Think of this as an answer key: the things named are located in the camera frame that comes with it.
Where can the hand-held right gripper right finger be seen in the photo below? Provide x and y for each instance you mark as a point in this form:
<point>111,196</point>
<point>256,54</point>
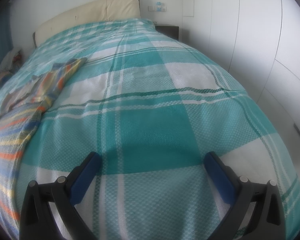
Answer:
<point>219,177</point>

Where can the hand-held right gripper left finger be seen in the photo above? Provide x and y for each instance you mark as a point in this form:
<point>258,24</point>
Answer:
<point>86,177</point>

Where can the striped knit pants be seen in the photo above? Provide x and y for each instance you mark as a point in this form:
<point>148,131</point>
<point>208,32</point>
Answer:
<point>10,142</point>

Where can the striped knit sweater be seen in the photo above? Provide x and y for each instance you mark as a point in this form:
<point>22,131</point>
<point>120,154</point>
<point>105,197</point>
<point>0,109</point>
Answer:
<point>55,80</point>

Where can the pile of clothes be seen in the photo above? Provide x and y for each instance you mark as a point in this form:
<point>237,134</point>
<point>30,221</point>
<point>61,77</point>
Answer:
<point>11,62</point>

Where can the bed with teal plaid cover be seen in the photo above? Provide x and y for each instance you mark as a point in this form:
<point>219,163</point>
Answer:
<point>152,130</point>

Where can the white wardrobe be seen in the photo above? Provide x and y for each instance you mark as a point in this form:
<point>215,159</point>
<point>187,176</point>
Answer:
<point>252,30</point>

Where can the dark nightstand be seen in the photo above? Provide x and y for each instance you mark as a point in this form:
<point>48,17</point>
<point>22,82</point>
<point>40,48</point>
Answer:
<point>168,31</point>

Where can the blue curtain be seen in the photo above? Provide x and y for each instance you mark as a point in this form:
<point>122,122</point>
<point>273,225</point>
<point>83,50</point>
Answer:
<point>0,42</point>

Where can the cream padded headboard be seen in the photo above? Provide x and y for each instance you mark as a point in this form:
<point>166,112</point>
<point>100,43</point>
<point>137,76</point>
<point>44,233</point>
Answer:
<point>90,12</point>

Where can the wall socket with blue plug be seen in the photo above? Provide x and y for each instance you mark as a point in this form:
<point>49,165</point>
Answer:
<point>158,6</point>

